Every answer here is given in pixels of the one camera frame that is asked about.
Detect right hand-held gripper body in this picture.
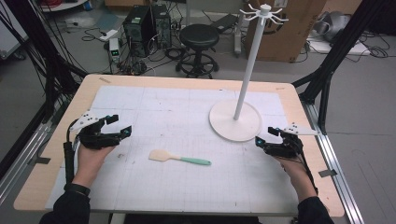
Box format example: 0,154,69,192
263,122,321,159

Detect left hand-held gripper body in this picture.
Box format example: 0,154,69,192
69,110,123,150

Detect white hook rack stand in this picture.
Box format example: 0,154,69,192
208,3,290,143

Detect beige spatula with green handle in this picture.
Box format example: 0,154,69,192
148,148,213,167

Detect person's left hand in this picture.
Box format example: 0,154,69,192
71,145,117,189

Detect person's right hand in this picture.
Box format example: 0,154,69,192
273,154,318,204

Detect grey tape piece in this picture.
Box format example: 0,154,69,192
27,156,51,166
318,168,338,178

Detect white grid mat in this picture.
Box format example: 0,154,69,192
44,85,301,217

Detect black wristband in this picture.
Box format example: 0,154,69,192
64,182,92,197

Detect white device with green light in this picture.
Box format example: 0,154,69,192
108,37,121,64

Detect white power strip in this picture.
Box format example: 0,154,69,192
98,29,120,42

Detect large black computer tower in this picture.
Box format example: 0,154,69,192
122,5,156,59

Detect large cardboard box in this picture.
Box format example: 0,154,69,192
244,0,329,63

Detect slim black computer tower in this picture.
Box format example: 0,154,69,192
151,3,173,49

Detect black flat case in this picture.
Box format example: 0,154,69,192
210,13,240,35

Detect black round stool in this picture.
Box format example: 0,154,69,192
175,23,220,79

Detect grey bag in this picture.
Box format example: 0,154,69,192
312,10,352,44

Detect white board panel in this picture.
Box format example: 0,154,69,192
0,0,30,61

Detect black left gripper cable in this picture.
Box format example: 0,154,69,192
63,119,79,185

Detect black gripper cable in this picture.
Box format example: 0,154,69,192
63,119,79,185
298,148,319,195

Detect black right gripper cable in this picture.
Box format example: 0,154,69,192
298,148,319,195

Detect aluminium rail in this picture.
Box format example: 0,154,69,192
302,100,366,224
0,121,53,204

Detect black metal frame stand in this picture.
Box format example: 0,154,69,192
0,0,89,125
291,0,396,135

